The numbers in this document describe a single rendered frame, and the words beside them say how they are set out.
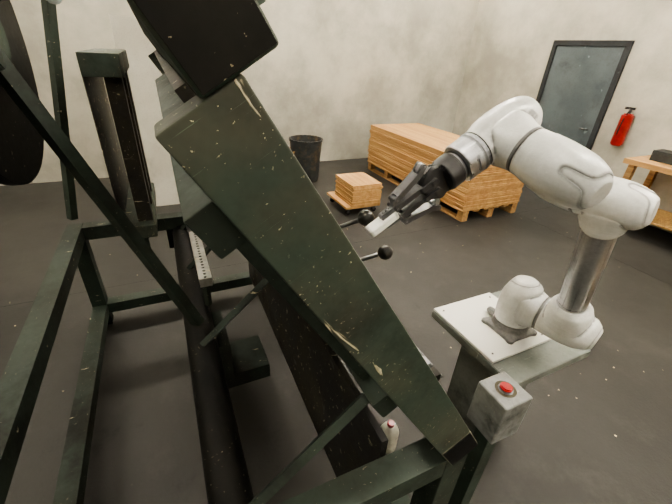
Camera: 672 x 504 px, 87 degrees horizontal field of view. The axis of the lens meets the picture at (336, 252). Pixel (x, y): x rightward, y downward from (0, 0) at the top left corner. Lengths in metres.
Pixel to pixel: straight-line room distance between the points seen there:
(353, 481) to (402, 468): 0.15
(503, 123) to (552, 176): 0.15
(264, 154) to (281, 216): 0.08
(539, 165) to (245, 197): 0.56
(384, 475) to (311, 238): 0.88
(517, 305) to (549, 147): 1.05
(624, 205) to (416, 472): 0.98
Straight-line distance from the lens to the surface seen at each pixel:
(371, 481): 1.22
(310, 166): 5.68
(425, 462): 1.28
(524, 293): 1.72
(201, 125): 0.41
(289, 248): 0.49
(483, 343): 1.76
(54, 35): 2.58
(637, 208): 1.31
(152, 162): 4.96
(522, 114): 0.86
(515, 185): 5.39
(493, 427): 1.38
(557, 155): 0.79
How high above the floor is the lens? 1.86
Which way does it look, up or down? 30 degrees down
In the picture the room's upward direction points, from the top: 3 degrees clockwise
